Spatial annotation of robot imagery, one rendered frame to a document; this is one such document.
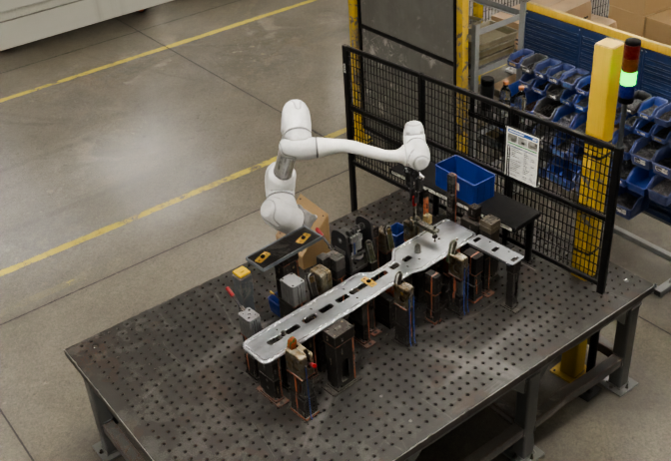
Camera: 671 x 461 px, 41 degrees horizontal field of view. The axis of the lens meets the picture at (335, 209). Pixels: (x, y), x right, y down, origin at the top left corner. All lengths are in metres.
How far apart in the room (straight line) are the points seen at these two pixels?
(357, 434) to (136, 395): 1.07
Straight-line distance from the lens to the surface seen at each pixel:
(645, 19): 8.17
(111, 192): 7.32
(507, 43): 6.74
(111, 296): 6.17
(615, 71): 4.32
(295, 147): 4.30
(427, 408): 4.12
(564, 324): 4.59
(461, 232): 4.65
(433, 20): 6.40
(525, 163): 4.73
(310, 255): 4.91
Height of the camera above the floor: 3.63
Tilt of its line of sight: 33 degrees down
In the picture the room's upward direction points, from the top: 4 degrees counter-clockwise
